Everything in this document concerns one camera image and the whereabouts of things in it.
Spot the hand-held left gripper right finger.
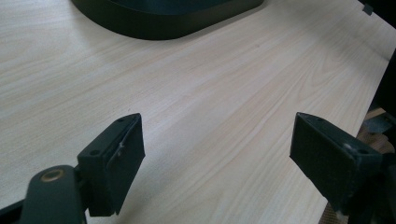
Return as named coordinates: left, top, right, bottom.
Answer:
left=289, top=111, right=384, bottom=217

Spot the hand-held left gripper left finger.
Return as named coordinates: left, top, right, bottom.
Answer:
left=77, top=112, right=147, bottom=217

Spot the black metal tray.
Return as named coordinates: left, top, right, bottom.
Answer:
left=70, top=0, right=266, bottom=41

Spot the dark grey object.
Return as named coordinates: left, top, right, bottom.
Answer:
left=362, top=111, right=396, bottom=135

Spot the small grey clip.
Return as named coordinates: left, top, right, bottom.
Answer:
left=361, top=3, right=374, bottom=17

